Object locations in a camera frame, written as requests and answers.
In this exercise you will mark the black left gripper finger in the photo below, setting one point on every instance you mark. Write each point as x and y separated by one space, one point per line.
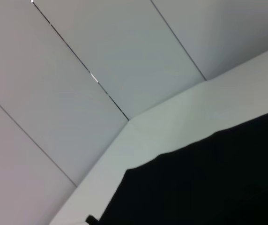
91 219

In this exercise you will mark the black t-shirt with white print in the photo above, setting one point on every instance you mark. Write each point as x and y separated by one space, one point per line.
206 182

